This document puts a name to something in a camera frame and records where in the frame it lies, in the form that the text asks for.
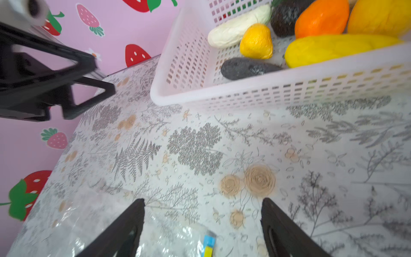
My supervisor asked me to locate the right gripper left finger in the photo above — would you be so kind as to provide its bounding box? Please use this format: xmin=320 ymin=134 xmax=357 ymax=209
xmin=77 ymin=199 xmax=145 ymax=257

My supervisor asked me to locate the white radish toy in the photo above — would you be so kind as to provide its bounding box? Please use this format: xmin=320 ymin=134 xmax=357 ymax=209
xmin=208 ymin=4 xmax=272 ymax=49

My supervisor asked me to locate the orange toy fruit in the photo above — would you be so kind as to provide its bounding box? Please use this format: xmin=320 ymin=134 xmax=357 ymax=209
xmin=294 ymin=0 xmax=350 ymax=39

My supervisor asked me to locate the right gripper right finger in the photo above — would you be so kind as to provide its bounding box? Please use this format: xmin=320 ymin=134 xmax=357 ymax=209
xmin=261 ymin=198 xmax=330 ymax=257

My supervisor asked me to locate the yellow bell pepper toy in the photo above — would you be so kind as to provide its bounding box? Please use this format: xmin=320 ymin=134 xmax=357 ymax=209
xmin=347 ymin=0 xmax=411 ymax=37

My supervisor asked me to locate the clear zip top bag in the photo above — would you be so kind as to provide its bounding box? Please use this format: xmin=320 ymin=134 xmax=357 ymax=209
xmin=48 ymin=189 xmax=217 ymax=257

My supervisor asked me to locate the yellow banana toy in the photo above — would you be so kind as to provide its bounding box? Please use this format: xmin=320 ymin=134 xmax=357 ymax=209
xmin=284 ymin=34 xmax=404 ymax=68

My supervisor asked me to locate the dark avocado toy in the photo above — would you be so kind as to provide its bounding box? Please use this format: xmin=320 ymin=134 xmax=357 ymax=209
xmin=270 ymin=0 xmax=314 ymax=38

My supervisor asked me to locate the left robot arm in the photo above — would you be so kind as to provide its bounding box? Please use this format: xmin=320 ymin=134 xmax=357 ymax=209
xmin=1 ymin=1 xmax=116 ymax=122

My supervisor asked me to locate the dark cucumber toy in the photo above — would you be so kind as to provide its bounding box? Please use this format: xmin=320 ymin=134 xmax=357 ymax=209
xmin=220 ymin=57 xmax=282 ymax=80

